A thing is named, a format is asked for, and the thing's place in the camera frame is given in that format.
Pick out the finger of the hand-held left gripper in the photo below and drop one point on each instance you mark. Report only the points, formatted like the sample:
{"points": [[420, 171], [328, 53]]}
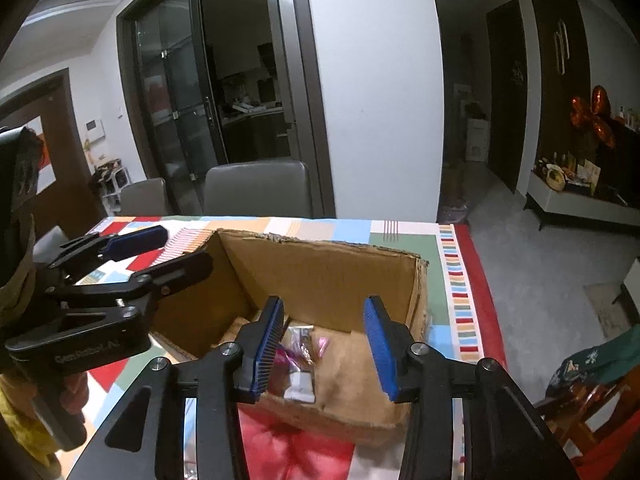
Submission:
{"points": [[175, 270], [134, 243]]}

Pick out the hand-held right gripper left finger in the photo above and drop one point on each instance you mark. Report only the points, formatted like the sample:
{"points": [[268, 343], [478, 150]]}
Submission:
{"points": [[264, 352]]}

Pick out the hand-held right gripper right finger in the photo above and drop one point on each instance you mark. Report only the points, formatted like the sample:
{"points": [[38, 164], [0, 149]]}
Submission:
{"points": [[381, 355]]}

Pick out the purple clear snack packet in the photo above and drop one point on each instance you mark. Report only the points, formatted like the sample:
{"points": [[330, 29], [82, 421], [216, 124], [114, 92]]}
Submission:
{"points": [[295, 350]]}

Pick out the white snack packet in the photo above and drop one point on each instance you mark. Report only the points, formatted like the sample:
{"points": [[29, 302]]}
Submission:
{"points": [[301, 389]]}

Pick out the small pink snack packet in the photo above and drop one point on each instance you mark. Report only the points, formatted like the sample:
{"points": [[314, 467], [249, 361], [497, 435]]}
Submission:
{"points": [[323, 346]]}

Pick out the cardboard box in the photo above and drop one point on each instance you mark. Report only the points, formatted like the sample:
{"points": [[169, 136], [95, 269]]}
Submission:
{"points": [[320, 280]]}

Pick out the person's left forearm yellow sleeve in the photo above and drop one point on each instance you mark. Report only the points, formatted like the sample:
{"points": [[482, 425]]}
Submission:
{"points": [[25, 425]]}

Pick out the small grey dining chair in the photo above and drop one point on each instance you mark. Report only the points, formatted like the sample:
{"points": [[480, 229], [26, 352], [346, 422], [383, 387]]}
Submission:
{"points": [[145, 197]]}

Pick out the white shoe rack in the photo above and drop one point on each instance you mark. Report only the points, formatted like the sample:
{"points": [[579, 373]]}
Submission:
{"points": [[112, 185]]}

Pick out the colourful patchwork tablecloth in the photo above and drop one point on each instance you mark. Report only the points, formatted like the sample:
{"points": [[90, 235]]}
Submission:
{"points": [[460, 290]]}

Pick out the brown wooden door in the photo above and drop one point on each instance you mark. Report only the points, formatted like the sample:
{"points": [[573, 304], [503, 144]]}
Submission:
{"points": [[62, 170]]}

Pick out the large grey dining chair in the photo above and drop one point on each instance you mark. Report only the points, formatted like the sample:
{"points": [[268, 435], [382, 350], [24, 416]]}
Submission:
{"points": [[257, 187]]}

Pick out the glass sliding door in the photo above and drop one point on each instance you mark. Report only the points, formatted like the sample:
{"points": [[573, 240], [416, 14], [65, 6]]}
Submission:
{"points": [[172, 105]]}

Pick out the red wooden chair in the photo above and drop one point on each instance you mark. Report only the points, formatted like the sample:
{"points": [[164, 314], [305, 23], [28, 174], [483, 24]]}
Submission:
{"points": [[587, 410]]}

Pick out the green floral cushion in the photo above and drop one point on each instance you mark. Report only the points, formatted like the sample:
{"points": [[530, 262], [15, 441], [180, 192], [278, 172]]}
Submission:
{"points": [[595, 360]]}

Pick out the white cardboard carton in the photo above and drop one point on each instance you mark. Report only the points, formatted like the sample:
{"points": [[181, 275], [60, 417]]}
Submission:
{"points": [[477, 139]]}

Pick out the plate of fruit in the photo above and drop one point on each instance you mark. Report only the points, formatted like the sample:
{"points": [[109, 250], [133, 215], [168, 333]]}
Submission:
{"points": [[555, 176]]}

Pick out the white low cabinet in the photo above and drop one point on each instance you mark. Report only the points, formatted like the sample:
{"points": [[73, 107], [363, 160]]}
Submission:
{"points": [[580, 202]]}

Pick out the dark interior door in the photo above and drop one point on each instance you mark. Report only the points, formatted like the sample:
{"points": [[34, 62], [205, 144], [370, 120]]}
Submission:
{"points": [[506, 95]]}

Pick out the orange foil balloons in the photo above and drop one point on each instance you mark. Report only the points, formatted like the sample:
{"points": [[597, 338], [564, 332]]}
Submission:
{"points": [[597, 115]]}

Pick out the dark double entrance door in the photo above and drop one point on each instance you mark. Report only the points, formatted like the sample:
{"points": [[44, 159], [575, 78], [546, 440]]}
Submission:
{"points": [[557, 55]]}

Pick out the white wall intercom panel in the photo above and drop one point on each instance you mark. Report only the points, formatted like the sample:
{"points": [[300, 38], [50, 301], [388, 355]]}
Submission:
{"points": [[95, 129]]}

